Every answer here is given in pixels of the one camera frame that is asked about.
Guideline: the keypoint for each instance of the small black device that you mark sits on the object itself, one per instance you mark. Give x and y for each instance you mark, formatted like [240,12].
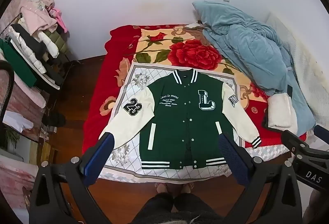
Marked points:
[290,90]

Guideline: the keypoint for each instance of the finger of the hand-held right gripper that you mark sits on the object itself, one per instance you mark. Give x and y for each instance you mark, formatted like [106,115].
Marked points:
[295,143]
[322,132]

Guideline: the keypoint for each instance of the light blue comforter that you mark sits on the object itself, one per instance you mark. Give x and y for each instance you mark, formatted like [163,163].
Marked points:
[252,49]

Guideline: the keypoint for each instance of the bright pink garment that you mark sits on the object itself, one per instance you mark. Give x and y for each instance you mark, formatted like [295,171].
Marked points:
[60,19]

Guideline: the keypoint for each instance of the red rose print blanket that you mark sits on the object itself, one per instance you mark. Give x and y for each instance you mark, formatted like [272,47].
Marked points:
[195,54]

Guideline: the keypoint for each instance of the green hanging garment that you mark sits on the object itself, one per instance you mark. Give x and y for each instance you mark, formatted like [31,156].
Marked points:
[15,62]

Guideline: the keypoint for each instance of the white puffer jacket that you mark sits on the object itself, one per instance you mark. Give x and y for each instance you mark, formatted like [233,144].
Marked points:
[30,51]

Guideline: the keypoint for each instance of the white fleece folded cloth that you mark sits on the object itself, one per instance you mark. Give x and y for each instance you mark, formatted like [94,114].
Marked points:
[281,113]

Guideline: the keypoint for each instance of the person's legs in dark pants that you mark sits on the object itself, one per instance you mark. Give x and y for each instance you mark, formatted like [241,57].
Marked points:
[174,209]

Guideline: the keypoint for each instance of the white floral grid bedsheet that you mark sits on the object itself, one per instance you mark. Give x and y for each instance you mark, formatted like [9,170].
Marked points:
[128,154]

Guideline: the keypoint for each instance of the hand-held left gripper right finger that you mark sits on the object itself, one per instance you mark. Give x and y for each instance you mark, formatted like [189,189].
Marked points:
[231,159]

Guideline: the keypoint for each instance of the pale pink garment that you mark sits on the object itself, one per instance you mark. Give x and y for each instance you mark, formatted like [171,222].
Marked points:
[36,14]

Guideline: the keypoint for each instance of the green and cream varsity jacket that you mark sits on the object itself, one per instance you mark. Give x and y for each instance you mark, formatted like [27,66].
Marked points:
[185,116]

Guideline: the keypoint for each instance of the person's right hand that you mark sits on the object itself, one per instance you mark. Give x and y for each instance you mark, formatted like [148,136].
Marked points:
[318,203]

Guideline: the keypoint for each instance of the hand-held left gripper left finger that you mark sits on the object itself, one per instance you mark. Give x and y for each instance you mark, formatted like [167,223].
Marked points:
[99,159]

